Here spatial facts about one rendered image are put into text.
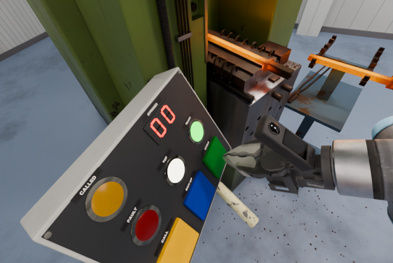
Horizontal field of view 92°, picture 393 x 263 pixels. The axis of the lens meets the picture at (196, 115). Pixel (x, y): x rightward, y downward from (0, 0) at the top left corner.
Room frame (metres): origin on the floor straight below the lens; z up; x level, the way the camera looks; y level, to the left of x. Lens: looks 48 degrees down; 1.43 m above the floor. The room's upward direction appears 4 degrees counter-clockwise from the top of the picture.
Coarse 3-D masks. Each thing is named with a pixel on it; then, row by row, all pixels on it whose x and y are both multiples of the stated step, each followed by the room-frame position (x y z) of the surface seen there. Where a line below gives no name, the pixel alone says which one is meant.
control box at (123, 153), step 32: (160, 96) 0.27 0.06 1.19; (192, 96) 0.32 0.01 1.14; (128, 128) 0.19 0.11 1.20; (160, 128) 0.22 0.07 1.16; (96, 160) 0.14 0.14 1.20; (128, 160) 0.15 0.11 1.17; (160, 160) 0.17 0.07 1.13; (192, 160) 0.20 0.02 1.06; (64, 192) 0.10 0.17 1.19; (128, 192) 0.11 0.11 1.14; (160, 192) 0.12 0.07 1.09; (32, 224) 0.06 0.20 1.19; (64, 224) 0.06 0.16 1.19; (96, 224) 0.07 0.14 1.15; (128, 224) 0.07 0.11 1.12; (160, 224) 0.08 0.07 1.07; (192, 224) 0.09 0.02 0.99; (96, 256) 0.04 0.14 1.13; (128, 256) 0.04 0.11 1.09; (192, 256) 0.04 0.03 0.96
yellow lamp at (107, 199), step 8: (104, 184) 0.11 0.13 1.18; (112, 184) 0.11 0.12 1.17; (96, 192) 0.10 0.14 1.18; (104, 192) 0.10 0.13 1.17; (112, 192) 0.10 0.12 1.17; (120, 192) 0.11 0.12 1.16; (96, 200) 0.09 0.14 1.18; (104, 200) 0.09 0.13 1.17; (112, 200) 0.09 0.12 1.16; (120, 200) 0.10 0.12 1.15; (96, 208) 0.08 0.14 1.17; (104, 208) 0.08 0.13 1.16; (112, 208) 0.09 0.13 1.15; (104, 216) 0.08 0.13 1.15
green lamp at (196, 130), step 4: (192, 124) 0.26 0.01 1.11; (196, 124) 0.27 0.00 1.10; (200, 124) 0.27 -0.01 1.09; (192, 128) 0.25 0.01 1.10; (196, 128) 0.26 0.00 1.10; (200, 128) 0.26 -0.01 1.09; (192, 132) 0.25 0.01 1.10; (196, 132) 0.25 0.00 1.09; (200, 132) 0.26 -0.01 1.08; (192, 136) 0.24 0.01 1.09; (196, 136) 0.24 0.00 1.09; (200, 136) 0.25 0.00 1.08; (196, 140) 0.24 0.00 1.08
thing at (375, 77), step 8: (312, 56) 0.77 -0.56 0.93; (320, 56) 0.76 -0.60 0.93; (328, 64) 0.71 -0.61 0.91; (336, 64) 0.69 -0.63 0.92; (344, 64) 0.68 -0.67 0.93; (352, 72) 0.64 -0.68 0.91; (360, 72) 0.63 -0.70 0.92; (368, 72) 0.62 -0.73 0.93; (376, 80) 0.58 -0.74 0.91; (384, 80) 0.57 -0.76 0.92; (392, 80) 0.55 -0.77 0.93; (392, 88) 0.54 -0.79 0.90
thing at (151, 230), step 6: (150, 210) 0.10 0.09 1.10; (144, 216) 0.09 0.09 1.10; (150, 216) 0.09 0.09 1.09; (156, 216) 0.09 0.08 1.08; (138, 222) 0.08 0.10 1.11; (144, 222) 0.08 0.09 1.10; (150, 222) 0.08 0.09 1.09; (156, 222) 0.08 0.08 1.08; (138, 228) 0.07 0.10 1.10; (144, 228) 0.07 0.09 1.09; (150, 228) 0.07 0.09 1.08; (156, 228) 0.07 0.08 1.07; (138, 234) 0.06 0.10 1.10; (144, 234) 0.06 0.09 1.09; (150, 234) 0.07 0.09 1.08; (144, 240) 0.06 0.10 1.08
